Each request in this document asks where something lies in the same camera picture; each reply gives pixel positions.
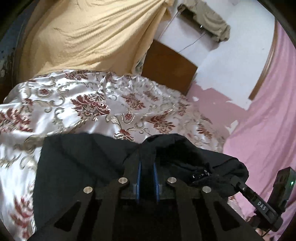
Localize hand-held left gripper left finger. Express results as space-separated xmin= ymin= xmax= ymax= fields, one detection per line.
xmin=28 ymin=148 xmax=142 ymax=241

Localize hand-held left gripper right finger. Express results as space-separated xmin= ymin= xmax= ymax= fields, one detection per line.
xmin=153 ymin=160 xmax=264 ymax=241

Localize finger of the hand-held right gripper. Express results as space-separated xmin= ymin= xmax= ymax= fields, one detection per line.
xmin=229 ymin=176 xmax=255 ymax=205

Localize black jacket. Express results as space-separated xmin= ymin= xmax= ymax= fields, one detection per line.
xmin=32 ymin=133 xmax=249 ymax=241

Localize pink curtain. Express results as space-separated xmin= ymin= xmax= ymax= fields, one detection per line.
xmin=222 ymin=22 xmax=296 ymax=218

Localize floral satin bed cover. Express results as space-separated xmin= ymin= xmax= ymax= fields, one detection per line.
xmin=0 ymin=70 xmax=228 ymax=241

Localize wooden headboard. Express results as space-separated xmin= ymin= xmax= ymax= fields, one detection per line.
xmin=141 ymin=39 xmax=199 ymax=95

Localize yellow hanging cloth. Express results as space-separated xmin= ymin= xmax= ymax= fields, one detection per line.
xmin=20 ymin=0 xmax=174 ymax=77

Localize olive cloth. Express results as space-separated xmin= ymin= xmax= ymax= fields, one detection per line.
xmin=177 ymin=0 xmax=231 ymax=42

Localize brown wooden frame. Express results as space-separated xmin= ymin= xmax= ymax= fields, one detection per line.
xmin=248 ymin=20 xmax=278 ymax=100

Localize thin wall cable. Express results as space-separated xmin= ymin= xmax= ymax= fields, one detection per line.
xmin=178 ymin=30 xmax=207 ymax=53

